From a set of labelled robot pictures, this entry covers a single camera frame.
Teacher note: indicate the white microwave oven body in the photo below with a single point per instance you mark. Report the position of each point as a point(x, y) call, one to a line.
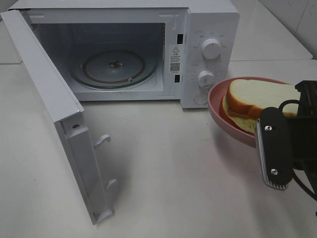
point(62, 25)

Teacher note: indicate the round white door button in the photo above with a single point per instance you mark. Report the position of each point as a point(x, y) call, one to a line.
point(201, 99)

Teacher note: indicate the upper white power knob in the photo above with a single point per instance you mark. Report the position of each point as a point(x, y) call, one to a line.
point(211, 48)

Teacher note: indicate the white timer knob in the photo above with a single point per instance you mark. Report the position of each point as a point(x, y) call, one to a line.
point(205, 79)

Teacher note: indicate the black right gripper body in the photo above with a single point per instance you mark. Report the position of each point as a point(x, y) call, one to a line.
point(303, 127)

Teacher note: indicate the pink round plate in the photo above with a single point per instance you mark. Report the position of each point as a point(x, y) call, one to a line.
point(215, 96)

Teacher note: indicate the sandwich with lettuce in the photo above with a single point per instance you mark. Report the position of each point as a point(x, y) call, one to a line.
point(245, 99)

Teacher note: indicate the white microwave door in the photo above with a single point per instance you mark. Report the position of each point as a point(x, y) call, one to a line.
point(66, 114)

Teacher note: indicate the white warning label sticker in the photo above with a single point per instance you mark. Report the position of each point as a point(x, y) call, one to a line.
point(175, 56)

